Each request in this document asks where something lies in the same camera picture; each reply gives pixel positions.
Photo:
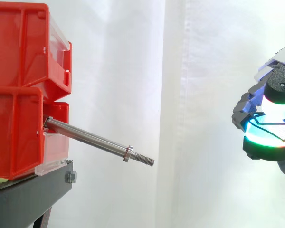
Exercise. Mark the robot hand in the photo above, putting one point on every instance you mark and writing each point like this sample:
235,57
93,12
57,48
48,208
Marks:
259,149

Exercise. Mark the thin dark loop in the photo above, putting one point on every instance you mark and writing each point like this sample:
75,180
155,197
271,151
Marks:
273,134

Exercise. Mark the metal rod with threaded end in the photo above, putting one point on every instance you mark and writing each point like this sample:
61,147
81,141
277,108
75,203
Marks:
92,137

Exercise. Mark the red bin holding rod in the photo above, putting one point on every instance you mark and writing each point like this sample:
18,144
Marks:
14,133

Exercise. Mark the black stand with green tape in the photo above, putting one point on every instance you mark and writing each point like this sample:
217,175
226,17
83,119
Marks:
26,204

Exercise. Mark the red bin with clear plate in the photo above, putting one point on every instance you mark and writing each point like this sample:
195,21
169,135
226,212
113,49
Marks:
19,47

